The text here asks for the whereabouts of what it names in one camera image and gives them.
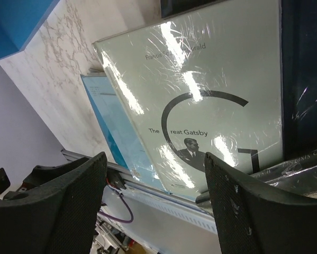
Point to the blue pink yellow bookshelf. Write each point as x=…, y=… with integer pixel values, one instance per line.
x=19, y=22

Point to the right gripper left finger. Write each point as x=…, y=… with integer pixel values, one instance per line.
x=58, y=216

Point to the navy blue book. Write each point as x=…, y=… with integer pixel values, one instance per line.
x=298, y=43

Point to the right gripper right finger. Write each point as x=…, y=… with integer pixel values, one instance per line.
x=254, y=217

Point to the light blue book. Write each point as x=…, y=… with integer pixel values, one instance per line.
x=113, y=124

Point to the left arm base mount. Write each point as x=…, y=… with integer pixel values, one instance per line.
x=114, y=179

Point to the pale grey Gatsby book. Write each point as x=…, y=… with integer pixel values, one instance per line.
x=208, y=80

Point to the aluminium rail frame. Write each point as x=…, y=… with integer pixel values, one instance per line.
x=130, y=181

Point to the blue slotted cable duct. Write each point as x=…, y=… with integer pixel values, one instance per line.
x=182, y=212

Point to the black Moon and Sixpence book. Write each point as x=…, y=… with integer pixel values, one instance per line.
x=297, y=176

